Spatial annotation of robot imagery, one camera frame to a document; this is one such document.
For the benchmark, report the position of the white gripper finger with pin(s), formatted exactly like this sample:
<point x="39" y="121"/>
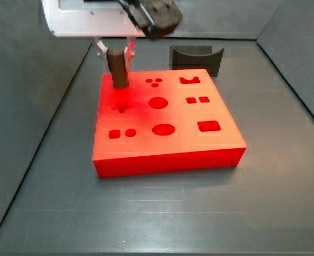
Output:
<point x="102" y="52"/>
<point x="130" y="49"/>

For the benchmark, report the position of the red shape sorter block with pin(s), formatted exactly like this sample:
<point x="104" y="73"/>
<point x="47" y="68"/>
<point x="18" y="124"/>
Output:
<point x="166" y="124"/>

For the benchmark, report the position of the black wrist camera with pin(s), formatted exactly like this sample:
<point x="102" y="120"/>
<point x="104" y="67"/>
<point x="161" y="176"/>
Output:
<point x="157" y="17"/>

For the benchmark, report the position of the dark grey curved cradle block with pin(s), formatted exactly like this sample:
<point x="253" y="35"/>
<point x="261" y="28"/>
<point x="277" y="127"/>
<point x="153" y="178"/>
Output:
<point x="197" y="57"/>

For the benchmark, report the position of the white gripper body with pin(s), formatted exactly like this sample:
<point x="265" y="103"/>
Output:
<point x="75" y="18"/>

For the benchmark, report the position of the brown hexagon peg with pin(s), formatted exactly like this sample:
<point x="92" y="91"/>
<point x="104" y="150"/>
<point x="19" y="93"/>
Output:
<point x="118" y="68"/>

